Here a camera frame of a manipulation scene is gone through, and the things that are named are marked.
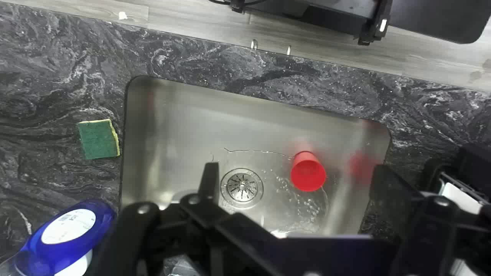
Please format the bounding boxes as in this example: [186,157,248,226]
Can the stainless steel sink basin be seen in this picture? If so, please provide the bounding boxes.
[119,76,393,240]

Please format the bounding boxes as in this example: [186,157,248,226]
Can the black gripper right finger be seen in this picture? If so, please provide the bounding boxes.
[370,165,491,276]

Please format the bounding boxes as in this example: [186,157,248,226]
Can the blue dish soap bottle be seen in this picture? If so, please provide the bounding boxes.
[13,198,119,276]

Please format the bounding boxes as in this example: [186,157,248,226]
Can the metal sink drain strainer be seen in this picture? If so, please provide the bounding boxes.
[220,168,268,209]

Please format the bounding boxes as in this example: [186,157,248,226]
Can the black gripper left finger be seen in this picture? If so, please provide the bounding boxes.
[94,162,289,276]

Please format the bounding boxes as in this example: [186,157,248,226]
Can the red plastic cup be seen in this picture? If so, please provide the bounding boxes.
[289,149,329,195]

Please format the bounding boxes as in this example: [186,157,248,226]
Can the green yellow sponge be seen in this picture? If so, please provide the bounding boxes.
[76,119,123,162]

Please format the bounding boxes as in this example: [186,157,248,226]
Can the metal drawer handle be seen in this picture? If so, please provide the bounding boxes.
[249,37,295,57]

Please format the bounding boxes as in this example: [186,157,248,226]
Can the white plastic drain tray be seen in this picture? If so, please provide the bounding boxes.
[438,172,485,215]

